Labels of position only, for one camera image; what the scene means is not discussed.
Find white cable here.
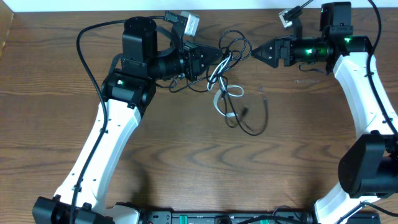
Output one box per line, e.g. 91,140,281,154
206,52,245,118

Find thick black cable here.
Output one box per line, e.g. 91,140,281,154
155,29,253,129

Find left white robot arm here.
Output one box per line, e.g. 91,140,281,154
32,11,221,223

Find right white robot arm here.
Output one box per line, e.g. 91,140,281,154
252,2,397,223

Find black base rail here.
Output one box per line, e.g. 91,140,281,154
136,207,382,224

